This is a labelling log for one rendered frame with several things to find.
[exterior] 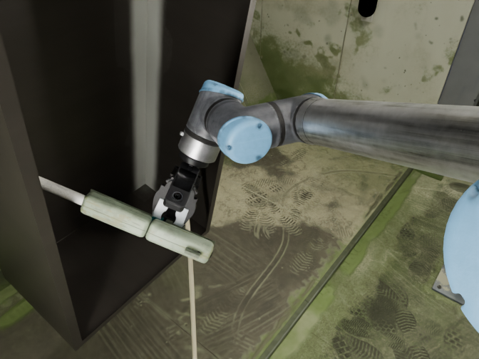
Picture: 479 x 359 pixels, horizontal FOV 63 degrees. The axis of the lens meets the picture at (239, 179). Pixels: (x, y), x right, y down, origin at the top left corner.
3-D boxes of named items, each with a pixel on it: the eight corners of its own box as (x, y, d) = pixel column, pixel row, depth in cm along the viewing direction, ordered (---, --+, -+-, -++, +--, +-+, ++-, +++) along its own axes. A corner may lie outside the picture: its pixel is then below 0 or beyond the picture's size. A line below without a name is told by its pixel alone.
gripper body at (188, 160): (194, 196, 97) (213, 154, 93) (189, 211, 89) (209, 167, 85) (165, 184, 96) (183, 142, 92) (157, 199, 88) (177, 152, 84)
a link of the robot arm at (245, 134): (285, 114, 70) (254, 91, 79) (225, 127, 66) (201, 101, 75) (282, 159, 75) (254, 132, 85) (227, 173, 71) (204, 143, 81)
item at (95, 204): (221, 211, 108) (214, 253, 87) (214, 225, 110) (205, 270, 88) (53, 138, 102) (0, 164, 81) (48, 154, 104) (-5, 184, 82)
